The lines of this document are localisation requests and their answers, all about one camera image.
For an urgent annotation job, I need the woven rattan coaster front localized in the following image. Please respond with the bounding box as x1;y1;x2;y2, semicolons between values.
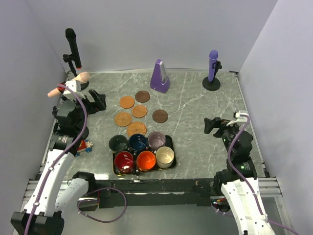
127;121;147;137

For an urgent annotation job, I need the lilac cup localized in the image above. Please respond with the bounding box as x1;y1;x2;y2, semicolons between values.
148;131;166;150

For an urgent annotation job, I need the black microphone stand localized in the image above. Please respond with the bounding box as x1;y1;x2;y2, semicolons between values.
63;54;89;90

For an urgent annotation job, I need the colourful toy block figure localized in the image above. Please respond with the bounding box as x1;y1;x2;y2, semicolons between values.
75;140;93;157

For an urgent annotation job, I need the black microphone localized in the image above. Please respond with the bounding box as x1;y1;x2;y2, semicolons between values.
65;28;82;69

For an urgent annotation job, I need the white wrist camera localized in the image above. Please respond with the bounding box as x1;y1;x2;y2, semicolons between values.
57;80;85;100
226;110;249;126

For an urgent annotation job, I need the black tray gold rim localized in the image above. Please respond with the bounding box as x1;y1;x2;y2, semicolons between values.
112;135;177;176

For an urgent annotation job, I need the beige microphone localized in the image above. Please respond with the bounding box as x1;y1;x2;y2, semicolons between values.
47;72;91;97

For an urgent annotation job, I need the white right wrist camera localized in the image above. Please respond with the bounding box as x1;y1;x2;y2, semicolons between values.
226;110;249;126

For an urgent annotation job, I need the dark green cup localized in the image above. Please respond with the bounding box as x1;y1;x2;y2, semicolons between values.
109;135;128;153

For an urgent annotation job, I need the woven rattan coaster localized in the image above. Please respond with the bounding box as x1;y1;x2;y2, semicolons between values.
114;112;132;127
127;121;147;137

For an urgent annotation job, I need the black arm base beam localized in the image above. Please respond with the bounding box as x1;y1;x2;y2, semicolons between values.
67;178;243;209

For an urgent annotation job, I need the purple microphone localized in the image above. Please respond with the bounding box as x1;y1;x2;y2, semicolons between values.
208;50;219;82

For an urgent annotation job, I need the cream cup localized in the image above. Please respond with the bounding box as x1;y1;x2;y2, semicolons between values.
156;146;175;169

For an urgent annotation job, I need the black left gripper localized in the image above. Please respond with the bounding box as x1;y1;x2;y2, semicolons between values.
69;89;106;131

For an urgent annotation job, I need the dark blue cup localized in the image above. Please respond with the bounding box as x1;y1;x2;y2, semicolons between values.
129;134;148;152

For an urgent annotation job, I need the purple metronome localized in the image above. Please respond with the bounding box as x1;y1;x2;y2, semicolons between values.
150;59;170;93

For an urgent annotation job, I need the red cup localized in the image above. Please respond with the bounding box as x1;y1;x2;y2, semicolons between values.
114;151;134;173

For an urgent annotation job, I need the black purple-microphone stand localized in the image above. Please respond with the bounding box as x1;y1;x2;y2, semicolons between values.
202;61;222;91

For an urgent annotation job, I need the aluminium frame rail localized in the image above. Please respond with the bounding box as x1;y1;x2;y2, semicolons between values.
23;178;282;202

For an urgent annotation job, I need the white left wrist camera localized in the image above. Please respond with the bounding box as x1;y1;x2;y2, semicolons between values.
57;80;85;100

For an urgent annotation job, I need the orange cup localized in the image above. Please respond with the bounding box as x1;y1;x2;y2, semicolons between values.
136;151;156;171

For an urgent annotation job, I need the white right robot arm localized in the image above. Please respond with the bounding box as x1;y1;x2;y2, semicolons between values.
204;116;275;235

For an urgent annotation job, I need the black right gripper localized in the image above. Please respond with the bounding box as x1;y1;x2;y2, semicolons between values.
204;117;242;157

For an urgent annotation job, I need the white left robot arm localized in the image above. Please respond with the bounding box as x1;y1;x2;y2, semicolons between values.
11;90;106;235

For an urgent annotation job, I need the dark walnut coaster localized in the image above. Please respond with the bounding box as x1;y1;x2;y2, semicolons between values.
135;91;150;103
152;109;168;123

